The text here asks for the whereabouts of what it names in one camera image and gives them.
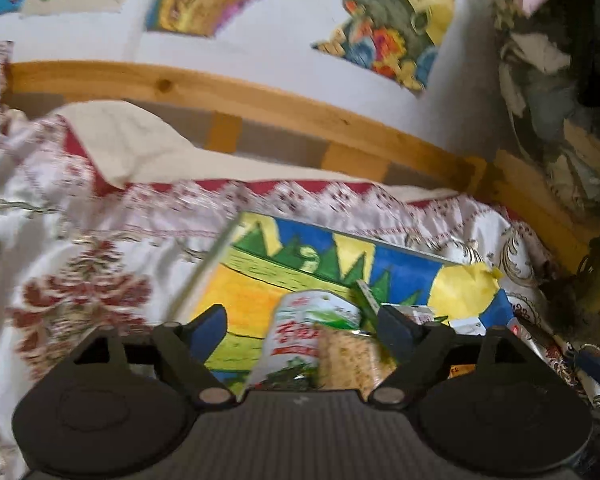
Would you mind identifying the wooden bed frame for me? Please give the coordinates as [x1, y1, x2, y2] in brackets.
[2, 60, 600, 281]

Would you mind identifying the red silver foil packet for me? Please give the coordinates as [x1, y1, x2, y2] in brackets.
[507, 316, 563, 358]

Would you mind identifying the colourful landscape wall drawing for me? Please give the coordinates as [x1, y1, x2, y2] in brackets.
[311, 0, 483, 95]

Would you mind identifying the floral satin blanket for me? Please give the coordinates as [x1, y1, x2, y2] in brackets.
[0, 40, 600, 480]

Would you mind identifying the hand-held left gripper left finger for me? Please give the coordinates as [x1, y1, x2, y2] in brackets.
[72, 304, 235, 407]

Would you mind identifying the large clear cracker packet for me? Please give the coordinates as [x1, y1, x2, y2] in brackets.
[316, 327, 397, 392]

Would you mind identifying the green white vegetable snack packet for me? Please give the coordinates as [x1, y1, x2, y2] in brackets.
[250, 290, 365, 392]

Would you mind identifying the grey tray with painted lining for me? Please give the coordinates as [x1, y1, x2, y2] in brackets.
[180, 210, 513, 396]

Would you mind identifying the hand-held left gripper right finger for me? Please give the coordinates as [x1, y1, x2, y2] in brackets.
[367, 304, 528, 407]

